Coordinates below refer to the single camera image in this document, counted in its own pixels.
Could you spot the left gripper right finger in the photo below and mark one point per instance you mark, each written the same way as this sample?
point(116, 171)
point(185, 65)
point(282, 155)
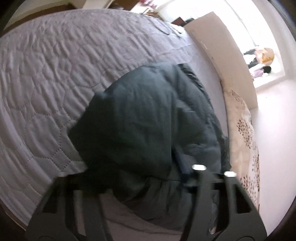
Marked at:
point(237, 219)

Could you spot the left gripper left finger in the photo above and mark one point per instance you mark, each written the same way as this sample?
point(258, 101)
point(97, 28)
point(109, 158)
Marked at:
point(61, 216)

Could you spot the dark green puffer jacket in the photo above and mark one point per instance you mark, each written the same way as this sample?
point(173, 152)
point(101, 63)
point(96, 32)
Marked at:
point(141, 136)

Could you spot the beige floral comforter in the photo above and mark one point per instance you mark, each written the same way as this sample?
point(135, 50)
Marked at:
point(244, 153)

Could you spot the cream wooden headboard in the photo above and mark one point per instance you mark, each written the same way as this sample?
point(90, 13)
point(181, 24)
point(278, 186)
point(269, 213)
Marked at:
point(211, 33)

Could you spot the grey quilted bed cover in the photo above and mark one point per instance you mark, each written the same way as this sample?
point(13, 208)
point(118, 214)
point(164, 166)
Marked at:
point(50, 69)

